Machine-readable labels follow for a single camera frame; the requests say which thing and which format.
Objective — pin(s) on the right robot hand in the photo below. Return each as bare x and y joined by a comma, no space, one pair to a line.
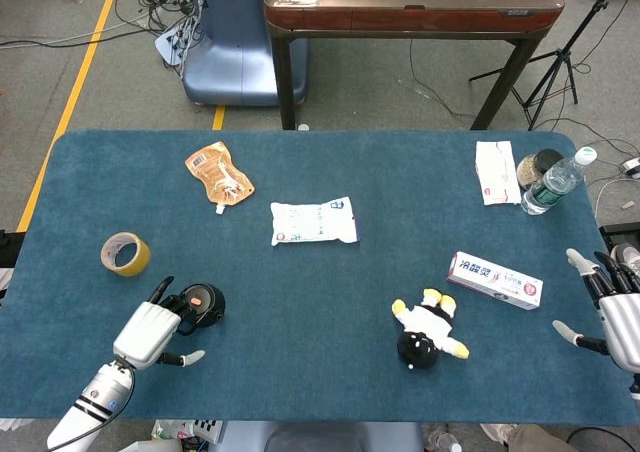
622,322

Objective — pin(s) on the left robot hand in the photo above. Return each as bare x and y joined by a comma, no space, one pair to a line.
147,334

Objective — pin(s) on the black teapot with orange knob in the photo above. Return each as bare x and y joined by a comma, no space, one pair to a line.
210,302

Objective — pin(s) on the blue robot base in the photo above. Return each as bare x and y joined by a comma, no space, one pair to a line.
235,57

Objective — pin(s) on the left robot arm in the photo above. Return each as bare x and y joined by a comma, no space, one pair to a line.
97,397

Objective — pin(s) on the grey sneaker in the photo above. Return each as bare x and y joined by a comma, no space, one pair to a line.
627,259

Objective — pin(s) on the yellow tape roll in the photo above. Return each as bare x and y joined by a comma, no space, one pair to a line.
141,259

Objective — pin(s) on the white pink toothpaste box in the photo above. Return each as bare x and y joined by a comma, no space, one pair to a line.
490,277

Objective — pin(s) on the clear plastic water bottle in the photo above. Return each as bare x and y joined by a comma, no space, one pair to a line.
555,184

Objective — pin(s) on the white power strip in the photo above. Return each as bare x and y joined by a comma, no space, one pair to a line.
632,168

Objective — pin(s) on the orange spout pouch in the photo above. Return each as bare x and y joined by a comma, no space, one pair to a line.
215,172

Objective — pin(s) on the glass jar of grains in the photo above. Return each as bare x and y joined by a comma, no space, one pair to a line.
532,169

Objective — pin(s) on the white tissue packet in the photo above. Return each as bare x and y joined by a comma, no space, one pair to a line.
497,172

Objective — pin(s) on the black and white plush doll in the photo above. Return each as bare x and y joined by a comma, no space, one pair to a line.
425,327

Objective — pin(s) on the white plastic refill bag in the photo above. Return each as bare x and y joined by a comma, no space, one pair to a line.
315,222

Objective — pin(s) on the black tripod stand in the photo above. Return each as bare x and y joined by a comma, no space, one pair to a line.
560,67

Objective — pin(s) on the brown mahjong table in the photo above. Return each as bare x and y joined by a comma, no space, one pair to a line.
415,19

